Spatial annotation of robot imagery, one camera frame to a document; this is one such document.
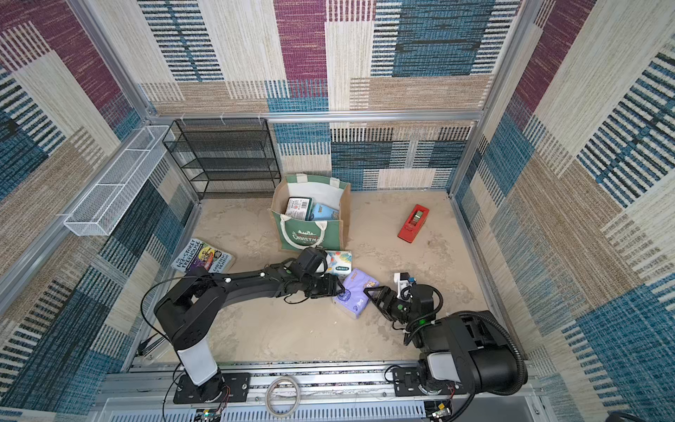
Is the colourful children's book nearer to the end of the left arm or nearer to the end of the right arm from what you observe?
the end of the left arm

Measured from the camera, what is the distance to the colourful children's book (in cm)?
98

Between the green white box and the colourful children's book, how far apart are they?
281 mm

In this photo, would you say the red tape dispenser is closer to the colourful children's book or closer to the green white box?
the green white box

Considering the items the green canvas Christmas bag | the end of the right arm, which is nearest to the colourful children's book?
the green canvas Christmas bag

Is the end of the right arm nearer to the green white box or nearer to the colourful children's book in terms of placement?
the green white box

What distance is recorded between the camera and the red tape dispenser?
1044 mm

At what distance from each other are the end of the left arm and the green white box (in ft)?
0.80

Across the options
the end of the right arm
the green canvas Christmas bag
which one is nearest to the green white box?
the green canvas Christmas bag

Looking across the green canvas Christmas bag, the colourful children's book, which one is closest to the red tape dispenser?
the green canvas Christmas bag

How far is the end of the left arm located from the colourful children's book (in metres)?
0.38

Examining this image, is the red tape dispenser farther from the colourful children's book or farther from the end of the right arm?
the colourful children's book

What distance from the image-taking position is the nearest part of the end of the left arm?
2.58ft

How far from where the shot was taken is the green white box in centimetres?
96

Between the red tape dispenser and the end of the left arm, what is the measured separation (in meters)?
0.37
